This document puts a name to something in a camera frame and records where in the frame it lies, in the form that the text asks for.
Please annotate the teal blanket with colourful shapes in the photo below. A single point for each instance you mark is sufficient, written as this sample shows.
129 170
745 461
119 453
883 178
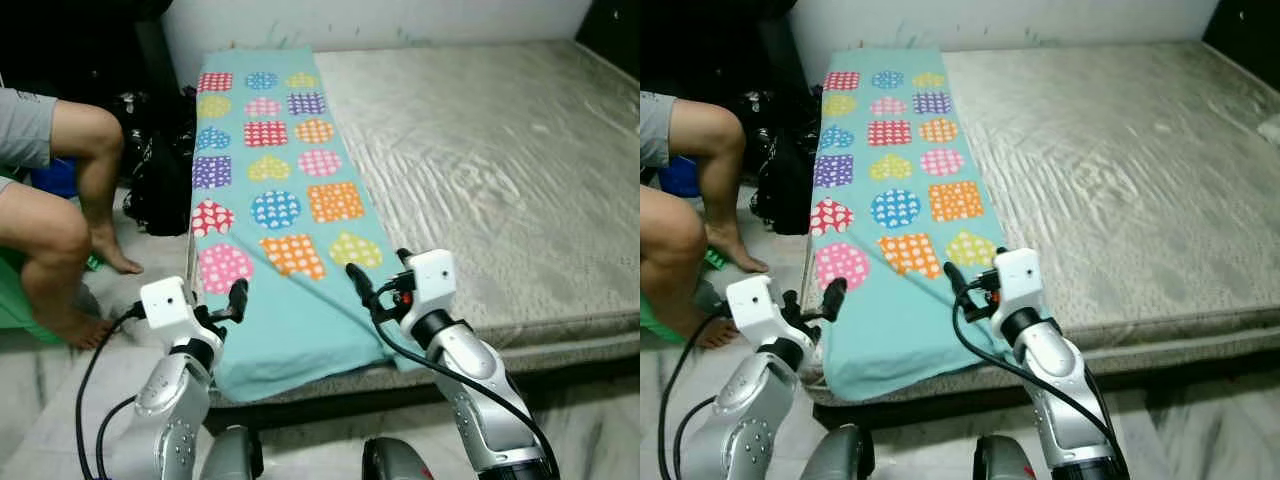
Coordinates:
290 320
880 320

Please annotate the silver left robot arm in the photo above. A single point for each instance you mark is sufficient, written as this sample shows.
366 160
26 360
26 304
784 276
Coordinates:
170 410
745 410

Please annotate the black bag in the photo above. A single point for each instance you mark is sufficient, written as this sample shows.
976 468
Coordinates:
785 180
160 180

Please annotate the seated person in grey shorts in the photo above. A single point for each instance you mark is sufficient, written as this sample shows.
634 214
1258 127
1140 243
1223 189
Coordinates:
680 240
50 240

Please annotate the grey patterned quilted mattress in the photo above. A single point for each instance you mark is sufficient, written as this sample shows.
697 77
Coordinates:
1120 170
500 170

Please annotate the blue plastic container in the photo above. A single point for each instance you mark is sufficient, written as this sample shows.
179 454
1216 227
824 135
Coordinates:
55 180
680 178

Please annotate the black tufted headboard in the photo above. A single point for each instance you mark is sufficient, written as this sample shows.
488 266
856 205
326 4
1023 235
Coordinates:
1245 25
612 30

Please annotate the white pillow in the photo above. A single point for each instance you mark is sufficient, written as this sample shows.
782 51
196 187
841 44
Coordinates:
1270 130

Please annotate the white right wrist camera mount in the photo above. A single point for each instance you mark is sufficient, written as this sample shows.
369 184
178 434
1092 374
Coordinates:
432 280
1020 278

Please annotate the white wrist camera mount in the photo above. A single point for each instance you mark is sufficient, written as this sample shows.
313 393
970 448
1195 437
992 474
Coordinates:
1020 278
165 303
432 280
752 302

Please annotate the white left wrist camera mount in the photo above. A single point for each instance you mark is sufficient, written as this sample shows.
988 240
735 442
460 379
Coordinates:
165 303
752 302

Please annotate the dark bed frame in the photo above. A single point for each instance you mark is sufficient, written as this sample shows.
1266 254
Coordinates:
930 400
330 405

